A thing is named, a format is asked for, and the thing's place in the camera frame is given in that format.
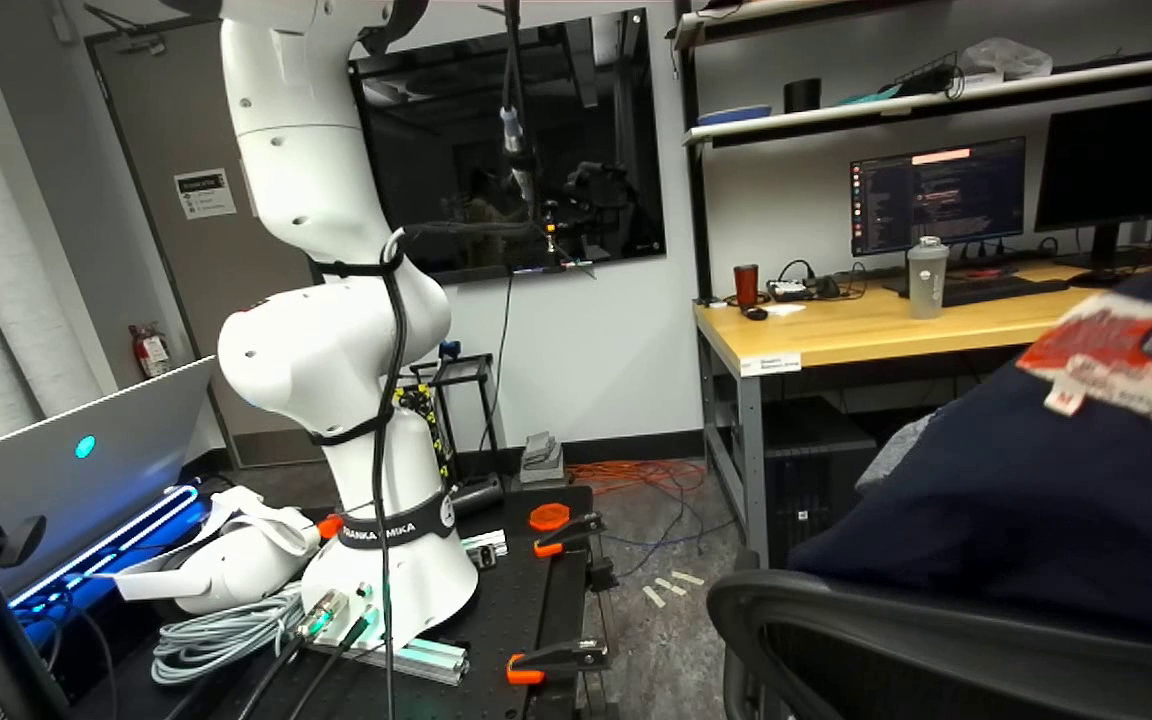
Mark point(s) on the navy blue coat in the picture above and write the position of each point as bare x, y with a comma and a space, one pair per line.
1013, 505

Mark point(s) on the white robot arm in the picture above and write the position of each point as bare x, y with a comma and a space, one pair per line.
328, 352

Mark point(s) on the dark mesh office chair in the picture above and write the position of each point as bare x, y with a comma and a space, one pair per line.
871, 653

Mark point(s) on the orange clamp near base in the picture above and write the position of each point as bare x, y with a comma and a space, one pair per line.
559, 525

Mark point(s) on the red cup on desk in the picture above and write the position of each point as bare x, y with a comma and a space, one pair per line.
747, 282

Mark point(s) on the wooden workbench with grey legs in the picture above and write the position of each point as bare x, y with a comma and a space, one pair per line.
787, 396

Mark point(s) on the orange clamp front edge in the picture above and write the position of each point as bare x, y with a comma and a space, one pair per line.
535, 669

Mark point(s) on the clear plastic shaker bottle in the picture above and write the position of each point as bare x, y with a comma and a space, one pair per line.
924, 272

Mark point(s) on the white vr headset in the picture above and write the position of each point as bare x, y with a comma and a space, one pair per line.
247, 551

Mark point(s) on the grey door with notices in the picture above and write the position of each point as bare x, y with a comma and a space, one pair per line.
171, 114

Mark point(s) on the lit computer monitor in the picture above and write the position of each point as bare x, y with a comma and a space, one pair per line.
959, 194

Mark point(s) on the red fire extinguisher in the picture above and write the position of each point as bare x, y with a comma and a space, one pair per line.
151, 352

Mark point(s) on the silver open laptop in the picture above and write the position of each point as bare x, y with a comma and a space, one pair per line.
98, 467

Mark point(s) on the dark monitor right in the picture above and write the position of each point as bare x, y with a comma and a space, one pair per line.
1099, 175

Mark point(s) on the wall mounted black tv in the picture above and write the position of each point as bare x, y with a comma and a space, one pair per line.
528, 150

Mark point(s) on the wall shelf with items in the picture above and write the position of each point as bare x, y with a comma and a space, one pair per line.
933, 89

